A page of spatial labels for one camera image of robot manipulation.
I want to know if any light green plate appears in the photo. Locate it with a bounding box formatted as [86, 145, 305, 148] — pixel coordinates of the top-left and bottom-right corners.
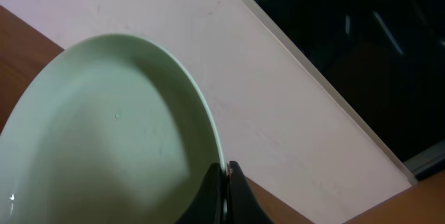
[1, 34, 225, 223]

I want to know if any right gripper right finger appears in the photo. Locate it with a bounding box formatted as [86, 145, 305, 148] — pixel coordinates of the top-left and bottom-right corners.
[227, 161, 273, 224]

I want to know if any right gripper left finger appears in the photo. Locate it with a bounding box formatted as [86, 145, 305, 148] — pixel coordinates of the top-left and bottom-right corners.
[175, 163, 224, 224]

